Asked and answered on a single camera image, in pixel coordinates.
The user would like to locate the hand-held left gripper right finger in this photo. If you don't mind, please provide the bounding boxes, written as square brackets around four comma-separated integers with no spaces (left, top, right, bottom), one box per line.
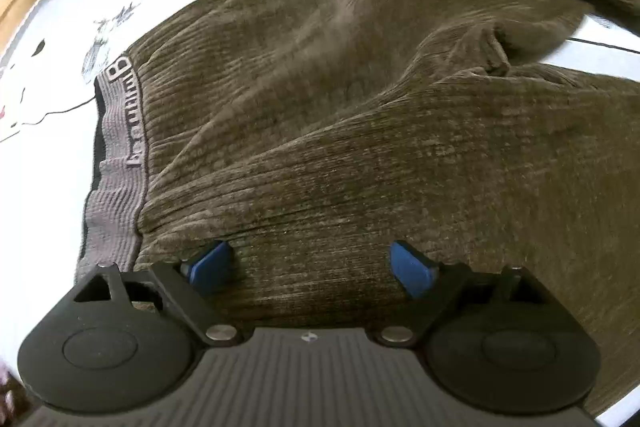
[367,240,553,348]

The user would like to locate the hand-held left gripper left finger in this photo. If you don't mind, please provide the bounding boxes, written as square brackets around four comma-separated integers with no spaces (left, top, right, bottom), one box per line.
[74,240,241,348]

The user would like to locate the olive corduroy pants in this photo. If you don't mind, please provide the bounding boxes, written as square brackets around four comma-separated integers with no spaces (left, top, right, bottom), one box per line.
[75,0,640,418]

